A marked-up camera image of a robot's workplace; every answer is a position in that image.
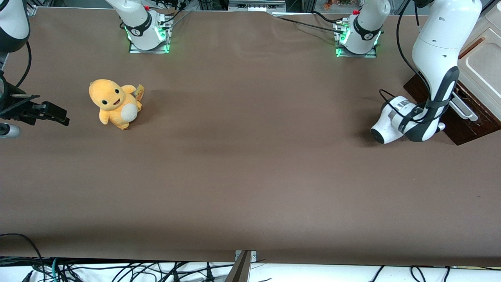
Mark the grey power strip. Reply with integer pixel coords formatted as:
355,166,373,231
228,0,287,12

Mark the yellow plush toy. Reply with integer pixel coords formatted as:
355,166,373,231
88,79,144,130

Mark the white drawer handle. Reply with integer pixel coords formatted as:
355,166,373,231
449,95,479,122

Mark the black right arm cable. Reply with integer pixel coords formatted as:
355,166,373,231
15,40,32,89

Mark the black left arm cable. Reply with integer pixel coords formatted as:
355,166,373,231
378,0,431,124

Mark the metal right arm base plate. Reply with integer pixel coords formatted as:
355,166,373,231
128,16,171,54

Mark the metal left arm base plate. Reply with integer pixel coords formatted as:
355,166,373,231
335,22,378,58

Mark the black looped cable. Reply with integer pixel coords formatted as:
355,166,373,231
0,233,45,282

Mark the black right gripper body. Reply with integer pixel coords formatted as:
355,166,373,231
0,93,41,127

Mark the dark metal post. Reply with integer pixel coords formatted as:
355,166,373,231
224,251,252,282

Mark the brown table cover sheet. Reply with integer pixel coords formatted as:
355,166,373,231
0,7,501,268

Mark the grey metal bracket plate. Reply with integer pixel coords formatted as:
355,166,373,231
234,250,258,262

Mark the black cable on table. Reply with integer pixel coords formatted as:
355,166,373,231
273,11,345,35

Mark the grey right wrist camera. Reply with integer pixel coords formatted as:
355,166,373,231
0,123,21,139

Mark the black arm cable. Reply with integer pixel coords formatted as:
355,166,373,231
15,40,32,89
378,0,431,124

